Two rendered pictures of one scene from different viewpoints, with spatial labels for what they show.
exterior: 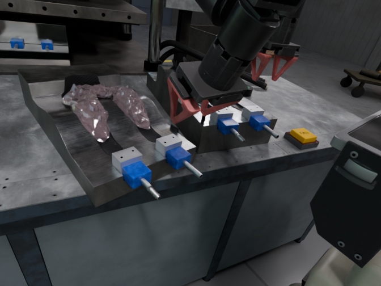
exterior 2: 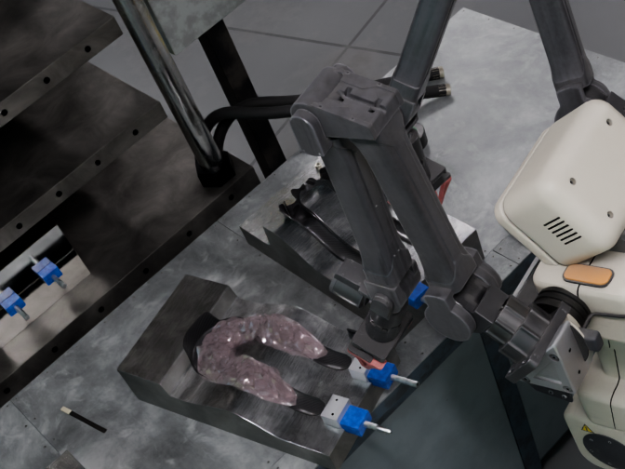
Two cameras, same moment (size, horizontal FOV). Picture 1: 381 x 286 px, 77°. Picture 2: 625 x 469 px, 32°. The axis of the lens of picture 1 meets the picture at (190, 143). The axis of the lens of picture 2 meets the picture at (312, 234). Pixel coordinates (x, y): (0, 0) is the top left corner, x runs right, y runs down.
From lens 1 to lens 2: 1.55 m
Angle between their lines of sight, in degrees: 11
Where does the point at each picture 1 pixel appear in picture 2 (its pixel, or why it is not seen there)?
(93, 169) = (314, 440)
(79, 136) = (270, 414)
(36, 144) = (217, 444)
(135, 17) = (145, 123)
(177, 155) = (380, 374)
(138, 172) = (357, 419)
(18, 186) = not seen: outside the picture
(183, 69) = (358, 343)
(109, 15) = (106, 154)
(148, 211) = (379, 440)
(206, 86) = (381, 345)
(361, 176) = not seen: hidden behind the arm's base
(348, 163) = not seen: hidden behind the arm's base
